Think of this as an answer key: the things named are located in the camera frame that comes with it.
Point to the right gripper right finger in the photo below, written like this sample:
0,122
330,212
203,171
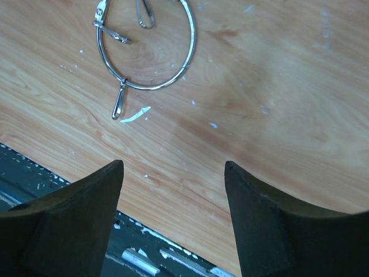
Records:
277,234

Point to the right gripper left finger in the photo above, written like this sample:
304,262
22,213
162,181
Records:
64,233

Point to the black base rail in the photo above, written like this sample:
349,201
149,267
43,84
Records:
133,249

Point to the silver metal keyring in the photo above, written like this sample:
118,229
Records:
145,45

